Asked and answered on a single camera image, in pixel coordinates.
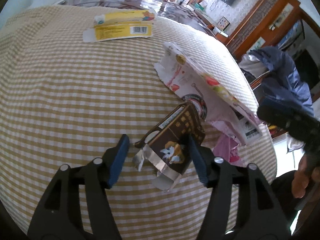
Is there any navy blue jacket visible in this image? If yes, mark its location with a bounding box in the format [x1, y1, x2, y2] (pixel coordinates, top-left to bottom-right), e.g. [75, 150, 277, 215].
[239, 46, 314, 117]

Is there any framed picture on cabinet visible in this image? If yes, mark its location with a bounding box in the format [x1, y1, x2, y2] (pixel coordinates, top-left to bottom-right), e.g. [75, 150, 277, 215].
[217, 17, 230, 31]

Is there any wooden tv cabinet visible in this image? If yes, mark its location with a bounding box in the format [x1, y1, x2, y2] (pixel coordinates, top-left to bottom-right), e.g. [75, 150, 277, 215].
[188, 4, 228, 38]

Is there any brown cigarette pack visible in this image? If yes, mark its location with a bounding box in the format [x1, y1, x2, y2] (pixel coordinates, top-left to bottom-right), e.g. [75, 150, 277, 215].
[133, 102, 205, 191]

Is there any right hand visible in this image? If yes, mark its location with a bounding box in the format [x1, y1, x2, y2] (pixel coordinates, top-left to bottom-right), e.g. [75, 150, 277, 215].
[292, 154, 319, 198]

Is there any yellow medicine box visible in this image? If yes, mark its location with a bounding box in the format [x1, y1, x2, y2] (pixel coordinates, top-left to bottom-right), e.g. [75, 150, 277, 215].
[82, 9, 157, 43]

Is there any beige checkered tablecloth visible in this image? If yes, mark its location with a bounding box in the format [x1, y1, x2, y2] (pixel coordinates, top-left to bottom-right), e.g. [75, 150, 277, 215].
[1, 5, 258, 239]

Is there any pink plastic wrapper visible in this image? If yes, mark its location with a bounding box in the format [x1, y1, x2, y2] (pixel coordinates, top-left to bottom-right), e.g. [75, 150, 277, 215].
[213, 134, 244, 167]

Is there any pocky strawberry snack box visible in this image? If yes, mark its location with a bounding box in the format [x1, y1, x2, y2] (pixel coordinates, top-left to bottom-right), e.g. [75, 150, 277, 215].
[154, 42, 262, 145]

